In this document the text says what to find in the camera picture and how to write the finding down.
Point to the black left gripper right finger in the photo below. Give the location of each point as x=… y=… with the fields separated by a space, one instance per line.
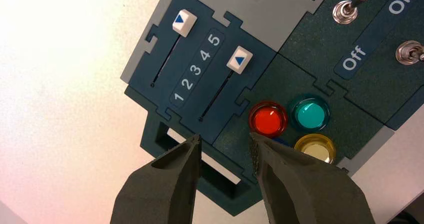
x=304 y=192

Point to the metal toggle switch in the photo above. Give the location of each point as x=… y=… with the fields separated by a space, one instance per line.
x=345 y=12
x=408 y=52

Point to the green round push button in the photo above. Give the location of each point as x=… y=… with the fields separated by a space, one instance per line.
x=310 y=114

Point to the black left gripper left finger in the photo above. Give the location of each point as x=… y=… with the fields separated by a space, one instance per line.
x=159 y=189

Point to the blue and green control board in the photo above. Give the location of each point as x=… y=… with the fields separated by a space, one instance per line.
x=298 y=63

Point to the white slider knob blue triangle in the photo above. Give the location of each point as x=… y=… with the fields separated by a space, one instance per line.
x=239 y=59
x=184 y=22

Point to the red round push button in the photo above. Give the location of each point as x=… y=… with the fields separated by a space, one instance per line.
x=267 y=119

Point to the yellow round push button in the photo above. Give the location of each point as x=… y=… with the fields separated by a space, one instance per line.
x=315 y=146

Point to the blue round push button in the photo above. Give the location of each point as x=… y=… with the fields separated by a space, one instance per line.
x=282 y=141

